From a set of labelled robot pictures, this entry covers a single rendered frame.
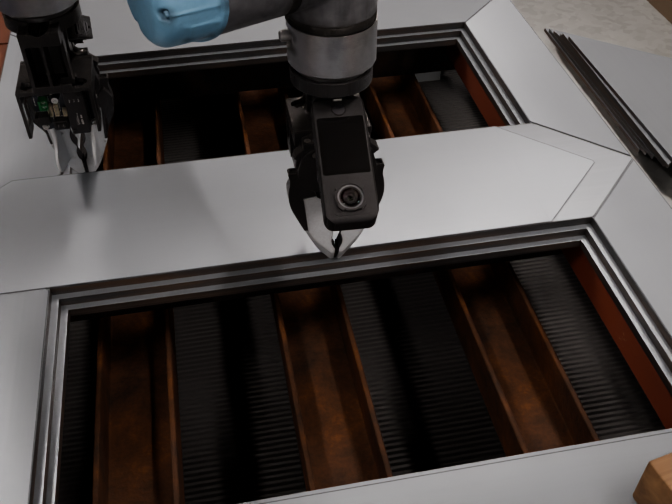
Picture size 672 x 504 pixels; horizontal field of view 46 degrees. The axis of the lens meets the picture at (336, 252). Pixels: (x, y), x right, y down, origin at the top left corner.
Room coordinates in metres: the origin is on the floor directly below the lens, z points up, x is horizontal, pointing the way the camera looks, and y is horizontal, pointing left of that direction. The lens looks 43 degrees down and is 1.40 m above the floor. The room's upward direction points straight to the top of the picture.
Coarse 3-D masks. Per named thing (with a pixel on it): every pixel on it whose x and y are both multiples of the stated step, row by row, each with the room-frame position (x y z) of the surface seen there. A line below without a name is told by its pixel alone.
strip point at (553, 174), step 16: (496, 128) 0.81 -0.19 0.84; (512, 144) 0.77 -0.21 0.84; (528, 144) 0.77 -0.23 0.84; (544, 144) 0.77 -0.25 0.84; (528, 160) 0.74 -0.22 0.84; (544, 160) 0.74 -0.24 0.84; (560, 160) 0.74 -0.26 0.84; (576, 160) 0.74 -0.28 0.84; (592, 160) 0.74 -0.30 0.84; (528, 176) 0.71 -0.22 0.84; (544, 176) 0.71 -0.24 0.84; (560, 176) 0.71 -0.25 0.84; (576, 176) 0.71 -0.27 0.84; (544, 192) 0.68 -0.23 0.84; (560, 192) 0.68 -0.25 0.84; (544, 208) 0.66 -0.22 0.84; (560, 208) 0.66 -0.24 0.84
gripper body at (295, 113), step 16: (304, 80) 0.57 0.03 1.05; (352, 80) 0.57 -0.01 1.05; (368, 80) 0.58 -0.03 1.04; (304, 96) 0.64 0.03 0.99; (320, 96) 0.57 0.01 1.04; (336, 96) 0.57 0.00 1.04; (352, 96) 0.59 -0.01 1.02; (288, 112) 0.62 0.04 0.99; (304, 112) 0.62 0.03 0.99; (288, 128) 0.64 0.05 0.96; (304, 128) 0.59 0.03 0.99; (368, 128) 0.60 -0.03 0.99; (288, 144) 0.63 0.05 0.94; (304, 144) 0.57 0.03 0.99; (304, 160) 0.57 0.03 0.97; (304, 176) 0.57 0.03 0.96
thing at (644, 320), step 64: (128, 64) 0.98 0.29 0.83; (192, 64) 0.99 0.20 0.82; (256, 64) 1.01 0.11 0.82; (512, 128) 0.81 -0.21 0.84; (576, 192) 0.68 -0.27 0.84; (320, 256) 0.59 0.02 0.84; (384, 256) 0.59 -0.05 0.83; (448, 256) 0.60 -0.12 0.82; (64, 320) 0.51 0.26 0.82; (640, 320) 0.51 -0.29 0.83; (64, 384) 0.44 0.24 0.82
